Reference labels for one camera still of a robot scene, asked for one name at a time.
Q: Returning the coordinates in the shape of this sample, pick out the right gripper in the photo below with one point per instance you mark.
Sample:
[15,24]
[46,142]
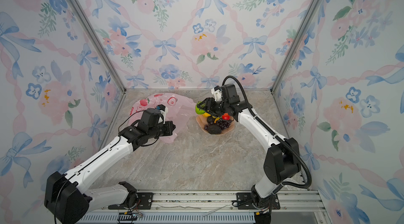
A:
[209,106]

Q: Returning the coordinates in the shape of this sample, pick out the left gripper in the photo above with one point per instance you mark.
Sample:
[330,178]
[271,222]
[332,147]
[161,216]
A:
[170,129]

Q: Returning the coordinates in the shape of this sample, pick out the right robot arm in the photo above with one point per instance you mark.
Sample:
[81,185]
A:
[281,161]

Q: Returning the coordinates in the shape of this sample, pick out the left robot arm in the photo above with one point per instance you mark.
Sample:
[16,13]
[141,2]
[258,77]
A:
[68,195]

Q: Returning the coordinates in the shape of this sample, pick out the pink fruit plate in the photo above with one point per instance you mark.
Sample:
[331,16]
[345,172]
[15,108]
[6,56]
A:
[202,121]

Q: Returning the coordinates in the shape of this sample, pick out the purple grape bunch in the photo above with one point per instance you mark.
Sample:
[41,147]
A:
[223,124]

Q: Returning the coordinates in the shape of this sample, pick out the dark avocado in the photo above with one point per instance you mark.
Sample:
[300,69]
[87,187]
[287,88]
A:
[214,129]

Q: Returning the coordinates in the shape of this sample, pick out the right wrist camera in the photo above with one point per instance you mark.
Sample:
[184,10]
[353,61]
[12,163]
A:
[217,93]

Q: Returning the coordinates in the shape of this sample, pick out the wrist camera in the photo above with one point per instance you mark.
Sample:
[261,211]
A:
[163,110]
[217,93]

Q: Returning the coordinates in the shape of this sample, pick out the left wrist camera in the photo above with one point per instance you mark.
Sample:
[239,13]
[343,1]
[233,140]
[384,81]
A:
[163,110]

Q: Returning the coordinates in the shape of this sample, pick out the left corner aluminium post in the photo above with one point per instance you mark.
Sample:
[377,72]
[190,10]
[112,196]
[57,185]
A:
[90,32]

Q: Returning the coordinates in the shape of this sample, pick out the corner aluminium post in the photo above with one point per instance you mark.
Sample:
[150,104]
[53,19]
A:
[301,32]
[90,32]

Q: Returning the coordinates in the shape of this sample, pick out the right corner aluminium post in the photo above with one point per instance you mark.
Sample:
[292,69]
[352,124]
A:
[301,32]

